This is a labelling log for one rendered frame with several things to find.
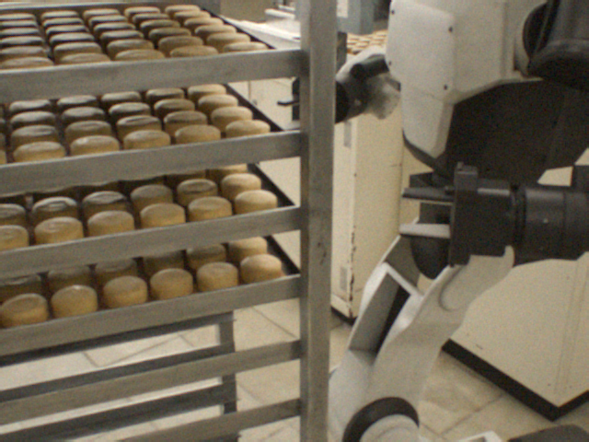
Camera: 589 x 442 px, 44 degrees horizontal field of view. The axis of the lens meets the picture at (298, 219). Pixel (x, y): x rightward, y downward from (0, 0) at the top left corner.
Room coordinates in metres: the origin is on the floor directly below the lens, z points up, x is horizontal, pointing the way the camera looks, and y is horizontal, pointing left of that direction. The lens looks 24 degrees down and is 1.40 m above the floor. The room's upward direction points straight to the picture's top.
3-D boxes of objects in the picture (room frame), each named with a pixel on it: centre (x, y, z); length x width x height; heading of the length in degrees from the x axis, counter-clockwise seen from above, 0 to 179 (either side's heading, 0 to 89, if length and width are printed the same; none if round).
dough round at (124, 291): (0.75, 0.20, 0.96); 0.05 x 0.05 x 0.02
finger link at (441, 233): (0.81, -0.15, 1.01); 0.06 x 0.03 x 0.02; 81
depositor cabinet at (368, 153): (2.83, -0.11, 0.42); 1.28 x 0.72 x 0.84; 35
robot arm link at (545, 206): (0.79, -0.24, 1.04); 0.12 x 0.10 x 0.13; 81
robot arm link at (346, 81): (1.31, -0.05, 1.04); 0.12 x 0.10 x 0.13; 141
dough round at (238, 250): (0.87, 0.07, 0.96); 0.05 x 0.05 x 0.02
